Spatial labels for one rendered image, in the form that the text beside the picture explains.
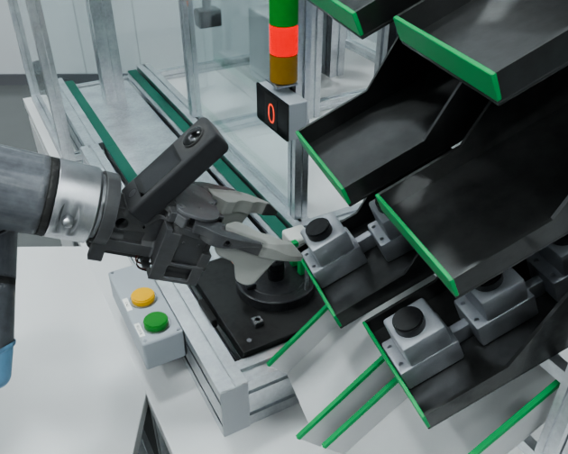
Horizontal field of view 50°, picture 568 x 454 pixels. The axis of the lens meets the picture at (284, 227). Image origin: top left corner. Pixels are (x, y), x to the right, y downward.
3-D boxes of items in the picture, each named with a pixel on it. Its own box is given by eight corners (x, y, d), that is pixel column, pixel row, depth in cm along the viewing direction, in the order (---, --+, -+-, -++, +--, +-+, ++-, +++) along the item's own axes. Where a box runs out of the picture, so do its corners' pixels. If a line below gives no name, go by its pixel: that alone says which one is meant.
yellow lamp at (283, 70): (278, 86, 105) (278, 59, 103) (264, 77, 109) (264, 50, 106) (302, 82, 107) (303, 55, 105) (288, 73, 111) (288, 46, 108)
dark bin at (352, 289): (340, 329, 67) (316, 288, 62) (300, 260, 77) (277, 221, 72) (559, 200, 67) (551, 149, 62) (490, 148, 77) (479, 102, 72)
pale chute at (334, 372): (320, 448, 77) (297, 439, 75) (287, 373, 88) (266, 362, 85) (483, 298, 71) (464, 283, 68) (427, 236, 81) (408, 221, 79)
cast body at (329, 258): (322, 289, 71) (298, 251, 67) (308, 267, 75) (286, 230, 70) (383, 253, 71) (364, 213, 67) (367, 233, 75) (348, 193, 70)
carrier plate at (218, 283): (243, 361, 94) (242, 352, 93) (187, 276, 112) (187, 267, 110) (370, 312, 104) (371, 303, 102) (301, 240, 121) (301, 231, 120)
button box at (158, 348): (147, 371, 99) (142, 344, 96) (113, 296, 114) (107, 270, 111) (187, 356, 102) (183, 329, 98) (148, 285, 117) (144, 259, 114)
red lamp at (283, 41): (278, 59, 103) (277, 30, 100) (264, 50, 106) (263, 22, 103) (303, 54, 105) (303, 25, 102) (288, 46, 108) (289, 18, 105)
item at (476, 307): (483, 347, 59) (468, 304, 55) (459, 317, 62) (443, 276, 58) (557, 304, 59) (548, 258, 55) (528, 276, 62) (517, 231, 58)
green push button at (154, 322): (149, 339, 98) (147, 331, 97) (142, 324, 101) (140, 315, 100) (172, 331, 99) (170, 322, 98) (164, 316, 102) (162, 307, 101)
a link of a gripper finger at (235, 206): (247, 231, 75) (187, 232, 68) (265, 190, 72) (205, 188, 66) (261, 245, 73) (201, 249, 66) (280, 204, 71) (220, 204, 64)
